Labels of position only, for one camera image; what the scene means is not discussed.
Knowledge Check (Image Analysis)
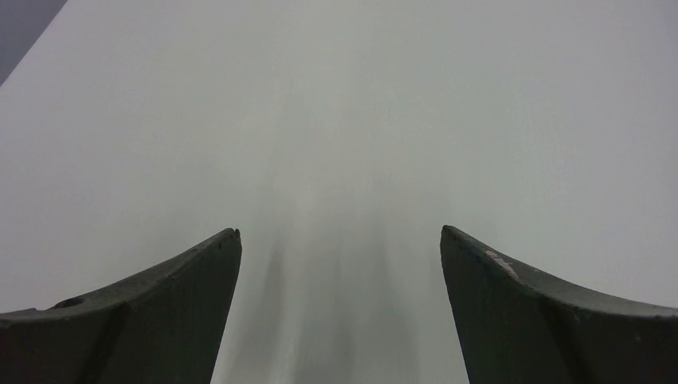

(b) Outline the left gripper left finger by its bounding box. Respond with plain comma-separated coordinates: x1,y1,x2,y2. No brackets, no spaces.
1,228,242,383

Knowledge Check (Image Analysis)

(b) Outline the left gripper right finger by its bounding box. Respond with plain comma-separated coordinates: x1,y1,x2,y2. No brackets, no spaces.
440,226,677,383

